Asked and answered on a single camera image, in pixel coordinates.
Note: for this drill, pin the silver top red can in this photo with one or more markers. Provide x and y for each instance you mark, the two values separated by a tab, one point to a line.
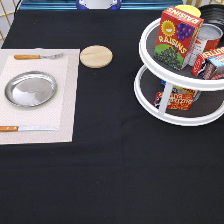
208	39

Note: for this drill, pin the red raisins box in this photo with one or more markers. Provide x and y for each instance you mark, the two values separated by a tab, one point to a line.
177	33

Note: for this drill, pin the blue yellow can lower tier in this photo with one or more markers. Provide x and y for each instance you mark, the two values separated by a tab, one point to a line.
182	90

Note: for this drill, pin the black plastic bowl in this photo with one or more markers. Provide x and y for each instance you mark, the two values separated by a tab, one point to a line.
213	14

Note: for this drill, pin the wooden handled knife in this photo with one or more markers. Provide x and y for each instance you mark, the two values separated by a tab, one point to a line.
25	128

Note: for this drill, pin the red box lower tier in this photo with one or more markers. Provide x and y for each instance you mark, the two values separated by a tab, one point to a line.
176	101

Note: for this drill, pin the red butter box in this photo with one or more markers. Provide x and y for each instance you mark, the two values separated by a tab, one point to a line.
210	64

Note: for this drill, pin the wooden handled fork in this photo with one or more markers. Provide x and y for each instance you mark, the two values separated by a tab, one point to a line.
27	57

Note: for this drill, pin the round wooden coaster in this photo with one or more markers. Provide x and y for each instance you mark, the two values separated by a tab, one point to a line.
96	56

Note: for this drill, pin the round silver metal plate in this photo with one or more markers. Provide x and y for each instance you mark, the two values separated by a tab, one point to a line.
30	89

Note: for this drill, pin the beige woven placemat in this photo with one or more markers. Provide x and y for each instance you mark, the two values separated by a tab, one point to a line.
55	118

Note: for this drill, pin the white two-tier lazy Susan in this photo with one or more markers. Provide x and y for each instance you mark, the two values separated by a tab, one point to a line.
154	82

